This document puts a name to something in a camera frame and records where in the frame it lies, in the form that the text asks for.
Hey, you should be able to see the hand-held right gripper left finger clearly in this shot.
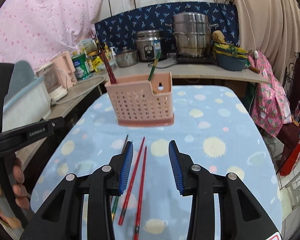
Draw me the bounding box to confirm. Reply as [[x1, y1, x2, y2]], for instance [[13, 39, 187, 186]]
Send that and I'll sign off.
[[20, 141, 134, 240]]

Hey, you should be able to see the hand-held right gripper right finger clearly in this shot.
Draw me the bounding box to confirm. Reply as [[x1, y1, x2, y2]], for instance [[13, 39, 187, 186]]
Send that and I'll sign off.
[[168, 141, 278, 240]]

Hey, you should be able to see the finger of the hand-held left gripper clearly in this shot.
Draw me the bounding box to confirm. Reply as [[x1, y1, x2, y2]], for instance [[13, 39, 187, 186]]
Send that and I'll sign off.
[[47, 116, 66, 134]]

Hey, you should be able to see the bright red chopstick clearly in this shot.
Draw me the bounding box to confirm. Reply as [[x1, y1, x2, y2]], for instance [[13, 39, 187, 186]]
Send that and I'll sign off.
[[118, 136, 146, 226], [132, 146, 148, 240]]

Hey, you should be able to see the brown chopstick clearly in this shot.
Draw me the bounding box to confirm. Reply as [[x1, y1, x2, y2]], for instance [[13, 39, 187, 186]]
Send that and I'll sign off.
[[122, 134, 130, 154]]

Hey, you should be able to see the green chopstick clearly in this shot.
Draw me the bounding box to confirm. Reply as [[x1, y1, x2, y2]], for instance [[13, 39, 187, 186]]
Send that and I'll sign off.
[[111, 196, 121, 222], [148, 51, 163, 82]]

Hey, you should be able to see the pink perforated utensil basket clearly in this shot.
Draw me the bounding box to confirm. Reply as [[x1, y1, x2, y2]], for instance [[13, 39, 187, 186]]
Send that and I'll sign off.
[[104, 72, 176, 127]]

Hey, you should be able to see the dark red chopstick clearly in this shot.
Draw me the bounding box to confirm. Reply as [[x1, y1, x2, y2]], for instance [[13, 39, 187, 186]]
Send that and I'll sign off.
[[102, 51, 116, 84], [104, 54, 118, 84], [101, 49, 113, 84]]

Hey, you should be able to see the person's left hand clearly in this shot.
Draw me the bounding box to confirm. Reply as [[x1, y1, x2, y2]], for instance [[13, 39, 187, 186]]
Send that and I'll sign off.
[[0, 157, 31, 228]]

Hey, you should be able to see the wooden side counter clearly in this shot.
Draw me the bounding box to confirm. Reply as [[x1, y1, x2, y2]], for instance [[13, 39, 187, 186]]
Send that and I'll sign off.
[[14, 76, 106, 170]]

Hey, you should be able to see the white plastic tub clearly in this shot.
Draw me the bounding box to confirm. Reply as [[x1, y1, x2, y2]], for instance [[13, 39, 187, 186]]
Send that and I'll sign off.
[[2, 76, 52, 131]]

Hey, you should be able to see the blue spotted tablecloth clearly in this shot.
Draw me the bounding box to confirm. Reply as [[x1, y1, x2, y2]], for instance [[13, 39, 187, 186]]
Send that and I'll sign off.
[[31, 85, 283, 240]]

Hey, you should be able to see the pink electric kettle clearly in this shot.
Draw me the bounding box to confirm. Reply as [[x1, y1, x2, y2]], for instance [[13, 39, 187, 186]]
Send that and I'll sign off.
[[51, 51, 78, 88]]

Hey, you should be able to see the green tin can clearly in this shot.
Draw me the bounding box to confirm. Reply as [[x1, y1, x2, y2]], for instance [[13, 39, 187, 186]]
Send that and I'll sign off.
[[71, 53, 91, 81]]

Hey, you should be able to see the grey-blue plastic lid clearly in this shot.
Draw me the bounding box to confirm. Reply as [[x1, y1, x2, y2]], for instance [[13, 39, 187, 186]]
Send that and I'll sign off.
[[9, 60, 37, 86]]

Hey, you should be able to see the yellow snack packet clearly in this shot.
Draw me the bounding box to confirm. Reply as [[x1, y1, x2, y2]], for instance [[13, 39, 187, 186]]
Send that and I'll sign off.
[[92, 57, 102, 73]]

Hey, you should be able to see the white and green carton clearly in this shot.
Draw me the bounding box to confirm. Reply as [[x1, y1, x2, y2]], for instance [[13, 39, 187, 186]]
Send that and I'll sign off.
[[77, 38, 98, 55]]

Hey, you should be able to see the white pump bottle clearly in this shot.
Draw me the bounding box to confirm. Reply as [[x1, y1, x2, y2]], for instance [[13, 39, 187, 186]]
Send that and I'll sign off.
[[109, 47, 117, 66]]

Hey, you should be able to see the yellow soap bottle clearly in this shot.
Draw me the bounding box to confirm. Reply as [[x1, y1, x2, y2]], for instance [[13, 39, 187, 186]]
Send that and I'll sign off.
[[103, 42, 111, 63]]

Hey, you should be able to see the small steel pot with lid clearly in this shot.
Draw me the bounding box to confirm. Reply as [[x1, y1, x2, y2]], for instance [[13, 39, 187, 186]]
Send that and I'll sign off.
[[115, 47, 139, 68]]

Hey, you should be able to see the wooden back counter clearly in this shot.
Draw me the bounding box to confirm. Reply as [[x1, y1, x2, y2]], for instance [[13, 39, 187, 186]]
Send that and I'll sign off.
[[114, 59, 271, 84]]

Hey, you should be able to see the pink dotted curtain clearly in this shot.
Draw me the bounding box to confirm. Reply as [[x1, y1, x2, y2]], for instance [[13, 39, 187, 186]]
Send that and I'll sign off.
[[0, 0, 108, 81]]

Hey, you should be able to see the red bag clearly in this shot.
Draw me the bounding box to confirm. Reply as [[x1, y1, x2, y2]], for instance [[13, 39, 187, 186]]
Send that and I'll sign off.
[[279, 134, 300, 177]]

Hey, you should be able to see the pink floral cloth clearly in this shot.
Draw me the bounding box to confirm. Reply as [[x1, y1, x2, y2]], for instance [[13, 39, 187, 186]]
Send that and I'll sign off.
[[247, 52, 292, 138]]

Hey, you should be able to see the steel rice cooker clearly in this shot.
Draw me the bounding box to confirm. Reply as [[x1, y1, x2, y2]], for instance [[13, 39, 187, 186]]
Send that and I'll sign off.
[[136, 30, 164, 63]]

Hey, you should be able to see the blue basin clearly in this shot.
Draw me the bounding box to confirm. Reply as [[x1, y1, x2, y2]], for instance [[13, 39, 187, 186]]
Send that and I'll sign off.
[[213, 42, 249, 71]]

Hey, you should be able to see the navy floral cloth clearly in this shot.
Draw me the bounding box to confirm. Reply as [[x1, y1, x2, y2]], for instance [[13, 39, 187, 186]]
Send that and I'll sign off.
[[94, 2, 241, 56]]

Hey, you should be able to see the large steel steamer pot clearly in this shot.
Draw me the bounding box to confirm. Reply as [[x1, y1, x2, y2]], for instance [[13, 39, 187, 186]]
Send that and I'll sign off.
[[166, 12, 219, 58]]

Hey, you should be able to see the brown plush toy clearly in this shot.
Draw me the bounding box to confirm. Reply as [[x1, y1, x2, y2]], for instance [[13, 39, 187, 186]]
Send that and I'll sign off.
[[211, 30, 227, 44]]

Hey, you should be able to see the dark metal chair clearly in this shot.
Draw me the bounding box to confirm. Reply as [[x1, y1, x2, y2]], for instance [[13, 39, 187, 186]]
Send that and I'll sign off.
[[282, 54, 300, 111]]

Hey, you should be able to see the beige curtain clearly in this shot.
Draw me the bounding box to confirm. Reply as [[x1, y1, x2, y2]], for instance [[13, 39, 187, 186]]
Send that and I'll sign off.
[[210, 0, 300, 63]]

